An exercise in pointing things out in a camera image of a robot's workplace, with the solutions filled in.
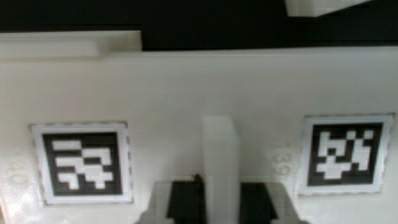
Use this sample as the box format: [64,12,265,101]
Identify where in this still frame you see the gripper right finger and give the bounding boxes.
[240,182,311,224]

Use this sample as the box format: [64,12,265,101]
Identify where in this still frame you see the white cabinet body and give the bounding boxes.
[0,30,142,61]

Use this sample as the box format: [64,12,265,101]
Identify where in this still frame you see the white door panel front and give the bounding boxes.
[0,47,398,224]

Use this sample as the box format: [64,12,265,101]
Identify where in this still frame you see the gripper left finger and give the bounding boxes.
[138,174,208,224]

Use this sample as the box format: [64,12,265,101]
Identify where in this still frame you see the white box block with markers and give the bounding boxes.
[284,0,371,17]

